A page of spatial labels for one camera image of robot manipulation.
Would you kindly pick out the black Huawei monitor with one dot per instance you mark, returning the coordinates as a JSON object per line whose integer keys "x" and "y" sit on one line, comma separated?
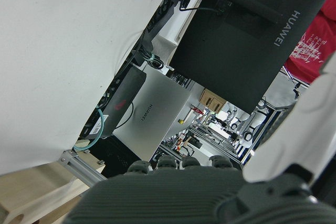
{"x": 231, "y": 58}

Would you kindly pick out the beige wooden board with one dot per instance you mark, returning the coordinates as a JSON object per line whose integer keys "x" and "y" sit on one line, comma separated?
{"x": 34, "y": 190}

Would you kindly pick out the silver Huawei laptop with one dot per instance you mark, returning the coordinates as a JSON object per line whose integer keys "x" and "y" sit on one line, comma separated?
{"x": 162, "y": 108}

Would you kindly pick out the aluminium frame profile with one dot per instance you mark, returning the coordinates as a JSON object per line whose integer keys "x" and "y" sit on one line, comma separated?
{"x": 78, "y": 166}

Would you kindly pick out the black box with red logo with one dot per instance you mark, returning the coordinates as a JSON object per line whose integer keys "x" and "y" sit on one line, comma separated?
{"x": 123, "y": 95}

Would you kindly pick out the cardboard box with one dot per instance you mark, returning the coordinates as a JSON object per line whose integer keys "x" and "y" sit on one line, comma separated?
{"x": 212, "y": 100}

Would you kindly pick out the black power strip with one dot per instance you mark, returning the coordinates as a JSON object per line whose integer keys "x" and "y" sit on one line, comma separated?
{"x": 164, "y": 11}

